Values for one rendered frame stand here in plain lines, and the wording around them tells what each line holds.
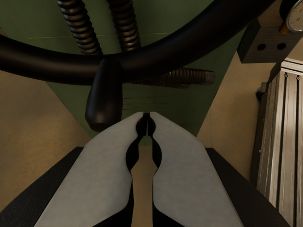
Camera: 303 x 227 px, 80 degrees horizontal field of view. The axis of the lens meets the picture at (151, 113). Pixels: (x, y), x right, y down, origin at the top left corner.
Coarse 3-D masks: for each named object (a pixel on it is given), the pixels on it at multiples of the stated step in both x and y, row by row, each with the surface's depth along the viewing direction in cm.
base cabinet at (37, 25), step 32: (0, 0) 28; (32, 0) 28; (96, 0) 28; (160, 0) 28; (192, 0) 29; (32, 32) 33; (64, 32) 33; (96, 32) 33; (160, 32) 33; (192, 64) 40; (224, 64) 40; (64, 96) 50; (128, 96) 50; (160, 96) 50; (192, 96) 50; (192, 128) 69
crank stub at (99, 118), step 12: (108, 60) 14; (108, 72) 13; (120, 72) 14; (96, 84) 13; (108, 84) 12; (120, 84) 13; (96, 96) 12; (108, 96) 12; (120, 96) 13; (96, 108) 11; (108, 108) 12; (120, 108) 12; (96, 120) 11; (108, 120) 12; (120, 120) 12
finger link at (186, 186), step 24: (168, 120) 10; (168, 144) 9; (192, 144) 9; (168, 168) 7; (192, 168) 7; (168, 192) 6; (192, 192) 6; (216, 192) 6; (168, 216) 6; (192, 216) 6; (216, 216) 6
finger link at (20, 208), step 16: (64, 160) 8; (48, 176) 7; (64, 176) 7; (32, 192) 6; (48, 192) 6; (16, 208) 6; (32, 208) 6; (0, 224) 5; (16, 224) 5; (32, 224) 5
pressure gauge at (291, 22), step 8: (288, 0) 24; (296, 0) 23; (280, 8) 26; (288, 8) 24; (296, 8) 23; (280, 16) 27; (288, 16) 24; (296, 16) 24; (288, 24) 25; (296, 24) 25; (280, 32) 29; (288, 32) 29
